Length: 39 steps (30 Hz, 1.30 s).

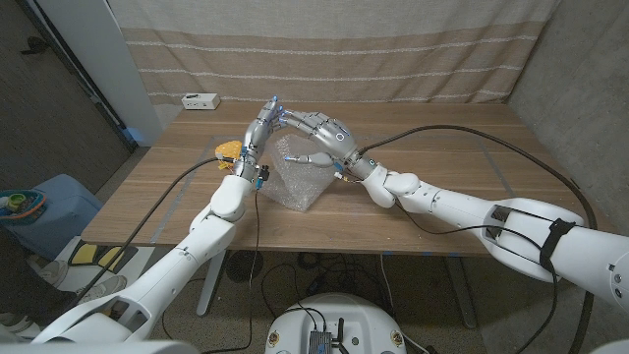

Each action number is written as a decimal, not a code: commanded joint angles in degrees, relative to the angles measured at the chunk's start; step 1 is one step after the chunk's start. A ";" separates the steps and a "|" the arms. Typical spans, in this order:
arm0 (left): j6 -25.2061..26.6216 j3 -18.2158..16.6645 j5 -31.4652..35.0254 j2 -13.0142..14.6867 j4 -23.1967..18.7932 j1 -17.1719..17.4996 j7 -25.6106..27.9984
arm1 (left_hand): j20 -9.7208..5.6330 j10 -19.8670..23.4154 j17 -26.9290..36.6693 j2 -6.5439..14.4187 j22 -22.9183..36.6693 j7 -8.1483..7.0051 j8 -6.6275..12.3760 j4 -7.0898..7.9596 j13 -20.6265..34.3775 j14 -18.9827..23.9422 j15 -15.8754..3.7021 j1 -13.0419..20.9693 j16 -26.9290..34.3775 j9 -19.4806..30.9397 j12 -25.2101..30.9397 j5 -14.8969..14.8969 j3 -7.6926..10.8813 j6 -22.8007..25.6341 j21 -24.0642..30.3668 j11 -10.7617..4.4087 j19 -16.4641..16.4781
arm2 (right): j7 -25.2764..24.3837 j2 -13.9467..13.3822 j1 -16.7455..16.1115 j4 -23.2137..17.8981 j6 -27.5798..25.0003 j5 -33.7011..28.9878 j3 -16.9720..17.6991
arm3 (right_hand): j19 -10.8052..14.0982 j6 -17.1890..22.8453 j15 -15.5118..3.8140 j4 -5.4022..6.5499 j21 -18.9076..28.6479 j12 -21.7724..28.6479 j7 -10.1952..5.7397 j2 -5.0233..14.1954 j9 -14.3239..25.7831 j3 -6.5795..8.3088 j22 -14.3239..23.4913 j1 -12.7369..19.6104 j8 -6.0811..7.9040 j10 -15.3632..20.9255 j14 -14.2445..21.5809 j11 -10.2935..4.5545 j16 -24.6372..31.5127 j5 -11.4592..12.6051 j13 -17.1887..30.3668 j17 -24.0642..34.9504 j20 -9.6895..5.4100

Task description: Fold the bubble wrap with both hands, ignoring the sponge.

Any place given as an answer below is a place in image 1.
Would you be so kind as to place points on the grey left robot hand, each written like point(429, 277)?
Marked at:
point(258, 137)

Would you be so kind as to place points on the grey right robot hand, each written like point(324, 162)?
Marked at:
point(334, 140)

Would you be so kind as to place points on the clear bubble wrap sheet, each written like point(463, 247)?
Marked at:
point(295, 182)

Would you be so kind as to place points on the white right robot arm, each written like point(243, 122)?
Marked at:
point(467, 206)

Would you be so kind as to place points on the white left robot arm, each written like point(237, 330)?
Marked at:
point(196, 246)

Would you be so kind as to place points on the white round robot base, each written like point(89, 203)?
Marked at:
point(363, 319)

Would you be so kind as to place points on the yellow sponge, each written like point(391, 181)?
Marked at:
point(228, 148)

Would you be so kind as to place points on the white power strip box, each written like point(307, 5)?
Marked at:
point(200, 101)

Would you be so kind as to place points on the beige striped curtain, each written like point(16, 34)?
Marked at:
point(319, 49)

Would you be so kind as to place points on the black round floor disc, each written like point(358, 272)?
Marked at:
point(241, 269)

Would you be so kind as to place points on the white table leg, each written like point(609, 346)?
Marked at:
point(210, 295)

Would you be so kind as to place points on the grey table leg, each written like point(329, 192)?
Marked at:
point(459, 290)

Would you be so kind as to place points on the grey electronics module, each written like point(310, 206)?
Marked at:
point(319, 341)

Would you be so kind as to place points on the blue storage bin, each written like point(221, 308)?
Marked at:
point(64, 206)

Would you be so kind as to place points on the yellow black mat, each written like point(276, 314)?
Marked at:
point(86, 253)

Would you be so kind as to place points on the grey sneaker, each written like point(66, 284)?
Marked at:
point(105, 289)

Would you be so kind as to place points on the teal orange toy bowl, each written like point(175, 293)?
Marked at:
point(29, 209)

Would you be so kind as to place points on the white sneaker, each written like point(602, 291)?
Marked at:
point(51, 273)

